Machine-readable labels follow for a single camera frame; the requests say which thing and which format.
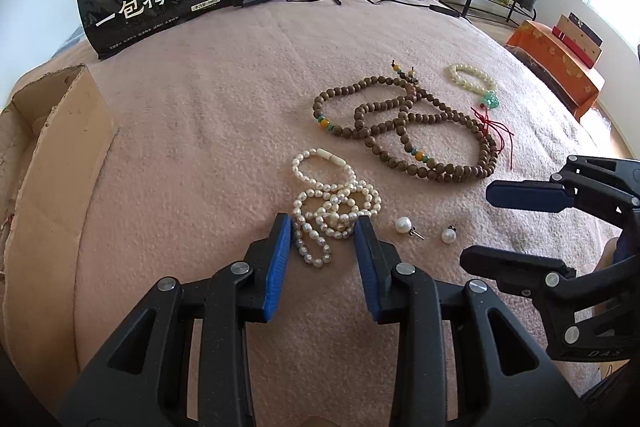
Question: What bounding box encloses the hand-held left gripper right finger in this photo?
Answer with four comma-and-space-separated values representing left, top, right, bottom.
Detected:
352, 216, 586, 427

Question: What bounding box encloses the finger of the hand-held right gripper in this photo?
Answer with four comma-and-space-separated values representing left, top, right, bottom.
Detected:
486, 154, 640, 212
460, 246, 583, 348

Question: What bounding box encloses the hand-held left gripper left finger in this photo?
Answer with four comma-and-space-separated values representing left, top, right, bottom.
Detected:
57, 213, 293, 427

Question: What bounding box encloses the white pearl necklace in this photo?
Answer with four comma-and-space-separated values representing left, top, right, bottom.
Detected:
291, 148, 383, 267

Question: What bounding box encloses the pale jade bead bracelet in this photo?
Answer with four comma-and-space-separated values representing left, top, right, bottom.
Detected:
446, 63, 516, 170

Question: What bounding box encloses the brown wooden bead necklace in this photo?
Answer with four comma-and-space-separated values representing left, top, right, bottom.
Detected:
312, 61, 499, 182

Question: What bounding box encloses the cardboard box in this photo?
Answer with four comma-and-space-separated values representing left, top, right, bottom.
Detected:
0, 64, 121, 400

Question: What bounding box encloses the red flat box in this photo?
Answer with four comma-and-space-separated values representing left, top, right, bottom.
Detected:
552, 27, 596, 68

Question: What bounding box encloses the pink blanket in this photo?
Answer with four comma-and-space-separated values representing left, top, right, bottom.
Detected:
0, 0, 623, 427

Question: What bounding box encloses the tan black gift box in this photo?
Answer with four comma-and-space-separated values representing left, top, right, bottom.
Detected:
557, 12, 605, 60

